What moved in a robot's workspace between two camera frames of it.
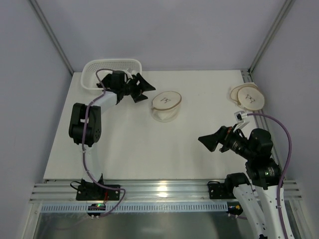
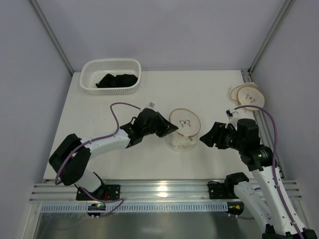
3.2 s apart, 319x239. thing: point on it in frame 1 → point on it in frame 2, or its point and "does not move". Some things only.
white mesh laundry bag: (165, 105) → (189, 125)
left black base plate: (89, 191) does not move
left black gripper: (134, 88) → (157, 124)
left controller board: (97, 206) does not move
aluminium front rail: (144, 191) does not move
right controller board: (234, 207) does not move
